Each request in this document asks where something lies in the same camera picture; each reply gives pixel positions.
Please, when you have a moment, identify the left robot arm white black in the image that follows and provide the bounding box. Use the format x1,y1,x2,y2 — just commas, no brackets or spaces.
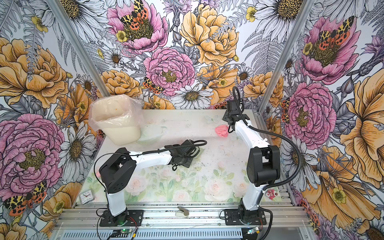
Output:
99,140,207,217

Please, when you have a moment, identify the white trash bin plastic liner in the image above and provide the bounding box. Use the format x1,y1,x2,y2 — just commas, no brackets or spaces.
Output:
89,95,144,146

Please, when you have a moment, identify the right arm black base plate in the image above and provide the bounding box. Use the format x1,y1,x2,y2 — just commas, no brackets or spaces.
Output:
224,209,267,226

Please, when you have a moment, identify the aluminium rail frame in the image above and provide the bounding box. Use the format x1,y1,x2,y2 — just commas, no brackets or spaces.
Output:
50,203,316,240

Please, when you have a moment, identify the small beige clip on rail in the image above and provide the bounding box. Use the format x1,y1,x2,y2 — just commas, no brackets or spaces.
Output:
175,206,190,218

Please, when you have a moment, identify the green dustpan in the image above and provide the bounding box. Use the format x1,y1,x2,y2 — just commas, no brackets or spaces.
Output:
193,147,205,161

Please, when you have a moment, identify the pink paper scrap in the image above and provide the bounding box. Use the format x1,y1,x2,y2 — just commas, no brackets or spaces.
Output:
215,125,229,138

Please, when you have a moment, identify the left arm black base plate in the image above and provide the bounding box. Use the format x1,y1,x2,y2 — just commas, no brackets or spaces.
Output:
99,210,144,227

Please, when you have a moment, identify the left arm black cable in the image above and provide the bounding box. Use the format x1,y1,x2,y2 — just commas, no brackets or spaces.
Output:
93,139,208,193

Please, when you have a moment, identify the small white clock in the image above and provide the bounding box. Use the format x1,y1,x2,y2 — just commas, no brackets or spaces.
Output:
80,190,95,205

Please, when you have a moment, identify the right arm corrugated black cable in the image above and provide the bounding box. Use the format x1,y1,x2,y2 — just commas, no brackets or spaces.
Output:
232,86,302,240

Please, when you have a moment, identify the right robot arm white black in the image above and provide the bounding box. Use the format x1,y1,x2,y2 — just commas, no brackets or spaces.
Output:
223,100,281,211

